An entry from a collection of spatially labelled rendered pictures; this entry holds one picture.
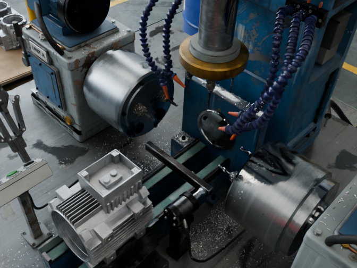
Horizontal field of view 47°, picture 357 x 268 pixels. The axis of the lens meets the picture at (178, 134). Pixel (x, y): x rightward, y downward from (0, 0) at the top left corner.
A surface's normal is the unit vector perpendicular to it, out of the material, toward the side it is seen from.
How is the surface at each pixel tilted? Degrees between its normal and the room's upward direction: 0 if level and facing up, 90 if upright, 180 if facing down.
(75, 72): 90
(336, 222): 0
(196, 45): 0
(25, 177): 54
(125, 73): 20
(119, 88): 43
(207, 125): 90
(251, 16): 90
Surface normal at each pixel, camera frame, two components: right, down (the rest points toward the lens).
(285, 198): -0.37, -0.30
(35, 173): 0.60, -0.02
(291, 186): -0.21, -0.51
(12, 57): 0.04, -0.72
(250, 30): -0.69, 0.48
